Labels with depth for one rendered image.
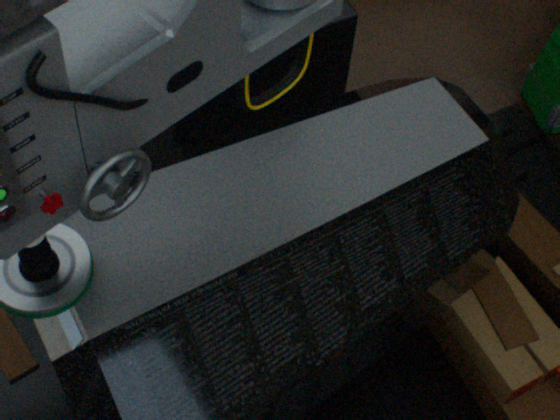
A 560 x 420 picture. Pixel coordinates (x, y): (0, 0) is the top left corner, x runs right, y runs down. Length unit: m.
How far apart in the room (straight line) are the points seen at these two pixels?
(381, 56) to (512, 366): 1.50
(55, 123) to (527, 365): 1.60
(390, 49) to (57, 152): 2.29
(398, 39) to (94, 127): 2.28
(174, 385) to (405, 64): 2.00
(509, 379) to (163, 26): 1.48
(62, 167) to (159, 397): 0.61
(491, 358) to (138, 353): 1.10
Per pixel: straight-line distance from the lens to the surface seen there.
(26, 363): 2.62
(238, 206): 1.85
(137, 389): 1.76
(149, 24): 1.40
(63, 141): 1.34
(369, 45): 3.46
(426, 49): 3.50
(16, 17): 1.14
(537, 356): 2.49
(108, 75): 1.35
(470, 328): 2.46
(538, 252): 2.82
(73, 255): 1.74
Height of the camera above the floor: 2.35
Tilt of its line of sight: 53 degrees down
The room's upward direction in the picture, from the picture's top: 4 degrees clockwise
